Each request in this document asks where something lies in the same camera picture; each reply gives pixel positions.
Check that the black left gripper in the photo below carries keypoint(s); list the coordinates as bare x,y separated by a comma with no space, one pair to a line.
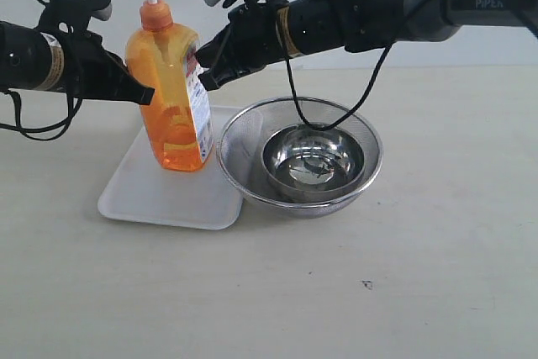
93,73

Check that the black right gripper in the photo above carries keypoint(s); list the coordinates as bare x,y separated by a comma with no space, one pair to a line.
255,37

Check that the orange dish soap pump bottle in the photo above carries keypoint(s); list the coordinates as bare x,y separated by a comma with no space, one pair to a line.
161,54

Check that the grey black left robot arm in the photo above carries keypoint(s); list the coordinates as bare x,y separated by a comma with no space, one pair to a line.
32,59

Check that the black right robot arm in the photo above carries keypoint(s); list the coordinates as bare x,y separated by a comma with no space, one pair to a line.
358,26

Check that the small stainless steel bowl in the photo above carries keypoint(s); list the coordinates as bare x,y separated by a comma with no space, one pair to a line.
298,158

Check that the steel mesh colander basket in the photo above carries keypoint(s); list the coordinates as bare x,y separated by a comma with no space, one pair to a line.
242,137

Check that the white rectangular tray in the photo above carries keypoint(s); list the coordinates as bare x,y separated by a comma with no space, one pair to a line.
141,191

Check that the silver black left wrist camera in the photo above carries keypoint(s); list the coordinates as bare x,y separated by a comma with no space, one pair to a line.
75,14

